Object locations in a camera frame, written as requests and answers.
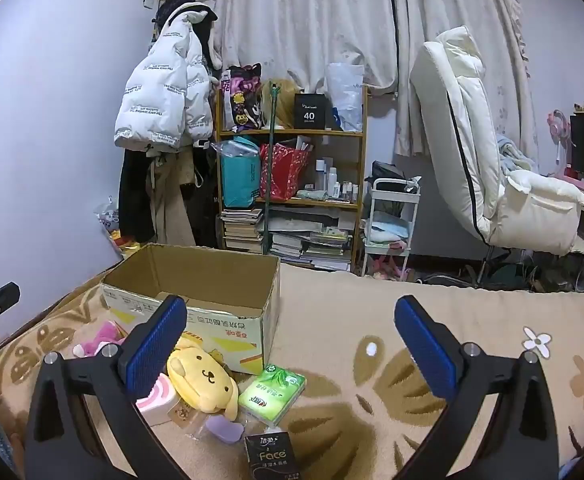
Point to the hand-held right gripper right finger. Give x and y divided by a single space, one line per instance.
424 345

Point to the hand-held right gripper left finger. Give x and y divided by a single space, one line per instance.
154 345

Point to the pink striped squishy toy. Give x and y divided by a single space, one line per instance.
156 400

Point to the yellow dog plush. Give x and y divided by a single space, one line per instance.
204 377

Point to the printed cardboard box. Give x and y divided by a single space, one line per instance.
221 325

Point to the green tissue pack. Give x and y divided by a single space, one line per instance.
272 392

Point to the pink plush toy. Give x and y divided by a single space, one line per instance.
101 340

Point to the small brown bear packet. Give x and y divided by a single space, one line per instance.
181 415

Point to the purple heart sponge packet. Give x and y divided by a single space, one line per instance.
224 430

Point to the white trolley cart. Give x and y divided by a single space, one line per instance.
389 220

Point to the stack of books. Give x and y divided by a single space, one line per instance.
242 230

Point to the beige coat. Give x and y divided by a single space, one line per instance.
171 195

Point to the black coat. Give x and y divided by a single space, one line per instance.
134 195

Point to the pile of books and papers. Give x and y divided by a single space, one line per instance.
312 240

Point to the black tissue pack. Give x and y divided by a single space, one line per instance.
271 455

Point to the group of cosmetic bottles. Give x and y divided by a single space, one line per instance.
334 182

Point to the wooden shelf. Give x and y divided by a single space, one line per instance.
357 170

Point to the teal bag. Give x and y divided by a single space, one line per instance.
239 175

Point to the white padded chair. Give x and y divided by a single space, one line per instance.
472 150

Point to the green pole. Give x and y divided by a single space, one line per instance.
271 170

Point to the red gift bag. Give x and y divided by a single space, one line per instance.
284 172

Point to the pink fan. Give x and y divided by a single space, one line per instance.
558 125

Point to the white plastic bag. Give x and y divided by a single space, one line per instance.
344 100

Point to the purple cartoon bag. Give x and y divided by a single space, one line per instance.
242 102

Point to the white puffer jacket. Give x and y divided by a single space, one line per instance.
164 85

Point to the black box with white print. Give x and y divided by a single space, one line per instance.
312 110

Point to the blond wig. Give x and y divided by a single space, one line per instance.
279 105

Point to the floral curtain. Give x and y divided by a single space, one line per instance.
372 20

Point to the black hat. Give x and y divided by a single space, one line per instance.
176 2

